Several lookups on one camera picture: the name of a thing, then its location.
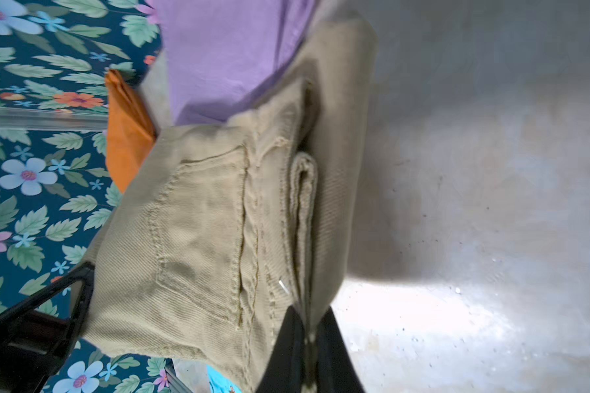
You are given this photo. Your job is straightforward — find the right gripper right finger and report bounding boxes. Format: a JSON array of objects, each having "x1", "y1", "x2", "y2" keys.
[{"x1": 316, "y1": 308, "x2": 365, "y2": 393}]

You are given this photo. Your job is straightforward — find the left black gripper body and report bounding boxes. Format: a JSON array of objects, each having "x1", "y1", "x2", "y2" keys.
[{"x1": 0, "y1": 262, "x2": 95, "y2": 392}]

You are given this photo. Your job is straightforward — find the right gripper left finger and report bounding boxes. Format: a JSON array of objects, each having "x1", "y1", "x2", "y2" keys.
[{"x1": 256, "y1": 306, "x2": 306, "y2": 393}]

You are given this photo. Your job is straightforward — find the turquoise pants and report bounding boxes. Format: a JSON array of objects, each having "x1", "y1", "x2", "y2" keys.
[{"x1": 206, "y1": 366, "x2": 241, "y2": 393}]

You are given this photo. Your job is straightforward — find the khaki pants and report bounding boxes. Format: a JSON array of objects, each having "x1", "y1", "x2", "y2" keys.
[{"x1": 84, "y1": 12, "x2": 376, "y2": 392}]

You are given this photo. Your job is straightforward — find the orange pants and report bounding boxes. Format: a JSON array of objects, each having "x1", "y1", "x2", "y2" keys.
[{"x1": 105, "y1": 69, "x2": 156, "y2": 193}]

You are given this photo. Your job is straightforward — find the purple pants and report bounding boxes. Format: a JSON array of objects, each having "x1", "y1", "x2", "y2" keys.
[{"x1": 155, "y1": 1, "x2": 316, "y2": 125}]

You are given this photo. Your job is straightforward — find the aluminium frame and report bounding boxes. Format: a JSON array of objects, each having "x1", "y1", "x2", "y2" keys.
[{"x1": 0, "y1": 107, "x2": 108, "y2": 132}]

